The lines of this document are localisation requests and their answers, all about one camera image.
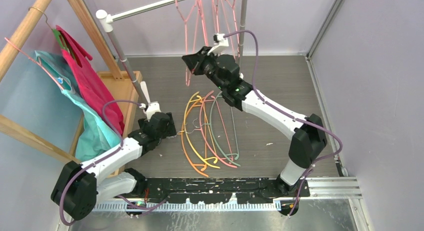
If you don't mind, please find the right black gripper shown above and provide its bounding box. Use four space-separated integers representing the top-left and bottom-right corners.
183 46 228 92

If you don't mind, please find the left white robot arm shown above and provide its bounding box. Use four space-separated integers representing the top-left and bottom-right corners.
50 112 177 221

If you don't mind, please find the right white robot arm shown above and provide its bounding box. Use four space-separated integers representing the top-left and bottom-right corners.
181 46 328 197

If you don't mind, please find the yellow plastic hanger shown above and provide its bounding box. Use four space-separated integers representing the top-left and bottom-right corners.
179 91 223 177

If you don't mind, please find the orange plastic hanger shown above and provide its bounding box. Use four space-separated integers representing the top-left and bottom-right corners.
178 91 211 178

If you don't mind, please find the wooden clothes rack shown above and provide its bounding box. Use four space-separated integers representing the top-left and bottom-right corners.
0 0 137 151

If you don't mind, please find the teal t-shirt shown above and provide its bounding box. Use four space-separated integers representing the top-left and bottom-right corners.
35 50 121 161

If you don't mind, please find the red t-shirt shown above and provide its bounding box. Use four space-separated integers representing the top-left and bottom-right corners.
56 25 125 135

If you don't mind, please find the silver metal clothes rack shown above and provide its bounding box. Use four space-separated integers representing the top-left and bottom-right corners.
96 0 249 102

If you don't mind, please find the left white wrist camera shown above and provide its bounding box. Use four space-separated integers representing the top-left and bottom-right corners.
144 101 162 121

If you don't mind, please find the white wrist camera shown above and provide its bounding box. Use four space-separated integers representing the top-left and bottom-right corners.
144 101 162 121
207 33 229 55

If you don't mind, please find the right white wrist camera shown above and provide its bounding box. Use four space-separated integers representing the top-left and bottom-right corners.
207 33 229 55

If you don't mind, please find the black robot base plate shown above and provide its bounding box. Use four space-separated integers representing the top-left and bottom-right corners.
124 176 311 215

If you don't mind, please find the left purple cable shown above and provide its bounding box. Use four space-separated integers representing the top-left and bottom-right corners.
59 99 148 226

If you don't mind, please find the purple cable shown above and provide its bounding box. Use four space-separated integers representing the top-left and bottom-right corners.
223 30 344 218
59 99 148 226

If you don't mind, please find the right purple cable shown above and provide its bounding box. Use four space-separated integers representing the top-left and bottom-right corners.
223 30 344 218

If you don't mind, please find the pink wire hanger with shirt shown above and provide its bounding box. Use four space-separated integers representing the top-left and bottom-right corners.
4 37 72 91

